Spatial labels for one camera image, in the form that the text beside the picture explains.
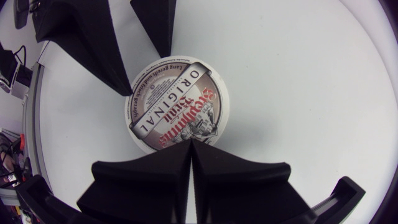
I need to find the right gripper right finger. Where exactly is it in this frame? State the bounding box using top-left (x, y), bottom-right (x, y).
top-left (191, 139), bottom-right (318, 224)

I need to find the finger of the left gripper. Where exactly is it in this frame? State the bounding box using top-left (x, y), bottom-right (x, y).
top-left (129, 0), bottom-right (177, 58)
top-left (31, 0), bottom-right (134, 97)

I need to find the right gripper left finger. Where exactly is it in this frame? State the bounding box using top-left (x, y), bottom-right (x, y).
top-left (76, 139), bottom-right (192, 224)

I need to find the round white coaster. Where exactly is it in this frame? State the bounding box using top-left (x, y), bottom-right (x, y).
top-left (124, 55), bottom-right (231, 155)

